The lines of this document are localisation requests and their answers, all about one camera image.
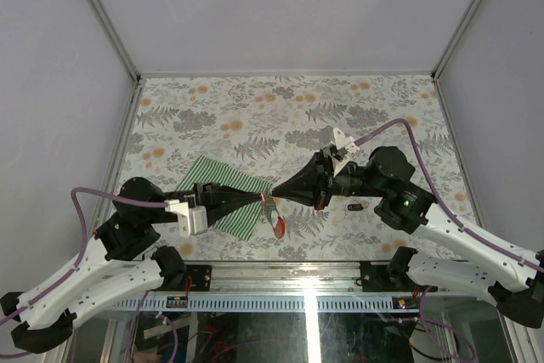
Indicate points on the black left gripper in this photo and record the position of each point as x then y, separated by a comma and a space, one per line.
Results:
221, 202

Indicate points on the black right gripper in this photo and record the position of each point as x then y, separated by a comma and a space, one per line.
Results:
314, 184

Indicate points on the red keyring fob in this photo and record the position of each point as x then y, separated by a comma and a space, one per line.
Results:
280, 228

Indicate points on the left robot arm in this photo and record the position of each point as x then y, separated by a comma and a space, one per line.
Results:
119, 260

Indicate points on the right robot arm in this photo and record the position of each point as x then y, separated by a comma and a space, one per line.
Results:
406, 207

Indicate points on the green striped cloth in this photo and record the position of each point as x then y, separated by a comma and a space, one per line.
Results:
241, 223

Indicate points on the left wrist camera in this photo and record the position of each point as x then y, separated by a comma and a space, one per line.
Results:
191, 220

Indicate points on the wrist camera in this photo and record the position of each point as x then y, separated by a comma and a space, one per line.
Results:
337, 148
191, 220

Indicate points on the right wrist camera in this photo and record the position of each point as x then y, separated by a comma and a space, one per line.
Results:
337, 148

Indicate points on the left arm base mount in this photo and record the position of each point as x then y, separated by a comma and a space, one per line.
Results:
198, 278

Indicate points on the aluminium front rail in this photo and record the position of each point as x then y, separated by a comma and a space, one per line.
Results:
276, 273

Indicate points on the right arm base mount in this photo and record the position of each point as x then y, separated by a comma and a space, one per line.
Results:
374, 277

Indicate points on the slotted cable duct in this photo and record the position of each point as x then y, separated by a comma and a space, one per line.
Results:
226, 303

